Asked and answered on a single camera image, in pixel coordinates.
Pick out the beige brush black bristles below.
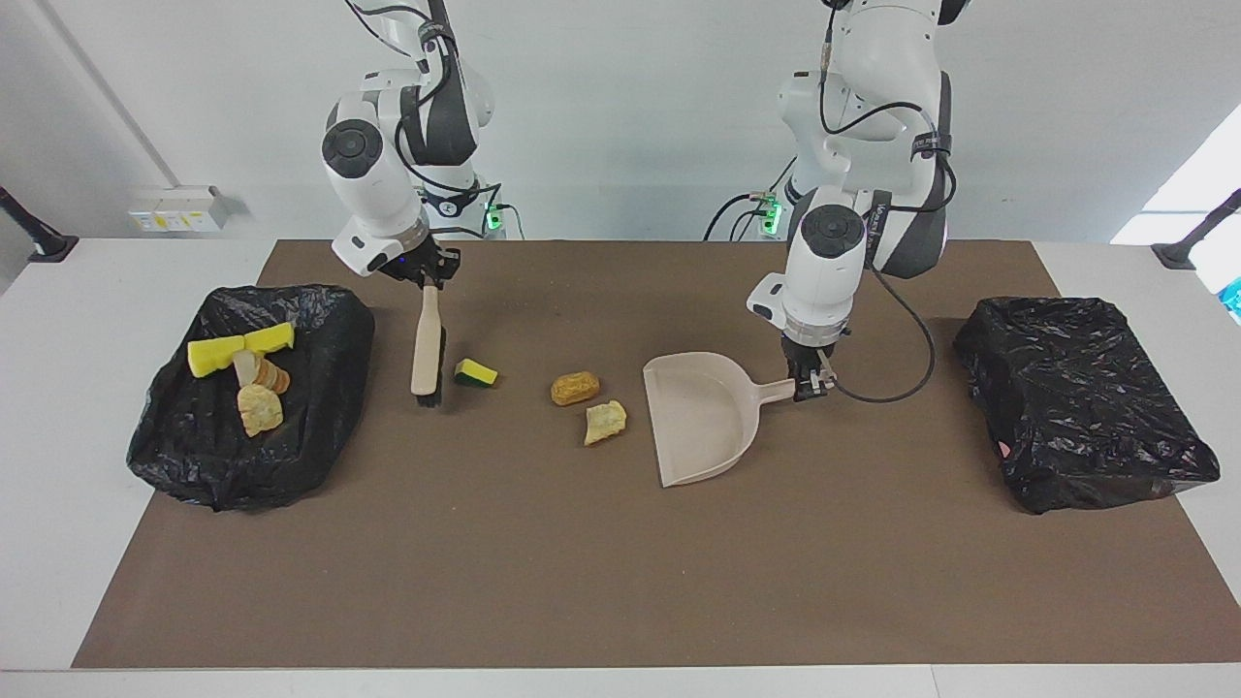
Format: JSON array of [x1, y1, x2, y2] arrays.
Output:
[[410, 281, 448, 408]]

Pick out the beige plastic dustpan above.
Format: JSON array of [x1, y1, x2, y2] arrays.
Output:
[[643, 352, 825, 489]]

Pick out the notched yellow sponge piece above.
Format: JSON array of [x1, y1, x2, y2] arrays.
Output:
[[242, 322, 296, 356]]

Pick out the brown bread nugget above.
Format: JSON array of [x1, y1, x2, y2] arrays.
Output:
[[551, 371, 601, 407]]

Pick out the orange striped bread roll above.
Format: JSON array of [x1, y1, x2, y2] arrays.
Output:
[[231, 349, 291, 395]]

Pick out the pale round bread piece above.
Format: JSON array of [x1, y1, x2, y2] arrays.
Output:
[[237, 384, 285, 438]]

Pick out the yellow sponge wedge piece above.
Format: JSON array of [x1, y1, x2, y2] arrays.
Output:
[[187, 336, 249, 379]]

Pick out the black bag-lined trash bin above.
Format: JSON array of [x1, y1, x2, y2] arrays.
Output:
[[126, 284, 376, 513]]

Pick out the black bag-lined bin pink spot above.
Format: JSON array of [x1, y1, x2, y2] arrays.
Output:
[[953, 297, 1222, 515]]

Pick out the brown table mat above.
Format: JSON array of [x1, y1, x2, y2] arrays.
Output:
[[73, 240, 1241, 670]]

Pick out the black stand clamp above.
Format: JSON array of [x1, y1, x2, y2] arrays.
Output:
[[0, 186, 79, 263], [1152, 189, 1241, 270]]

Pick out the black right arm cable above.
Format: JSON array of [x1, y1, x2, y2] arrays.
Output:
[[344, 0, 505, 209]]

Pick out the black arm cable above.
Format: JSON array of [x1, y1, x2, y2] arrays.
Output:
[[344, 0, 505, 209], [819, 0, 956, 403]]

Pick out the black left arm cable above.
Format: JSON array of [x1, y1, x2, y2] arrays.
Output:
[[819, 0, 956, 403]]

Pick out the black left base cable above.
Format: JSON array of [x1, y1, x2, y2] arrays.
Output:
[[703, 150, 801, 241]]

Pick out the white wall socket box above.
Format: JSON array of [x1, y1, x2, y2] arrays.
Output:
[[129, 186, 232, 234]]

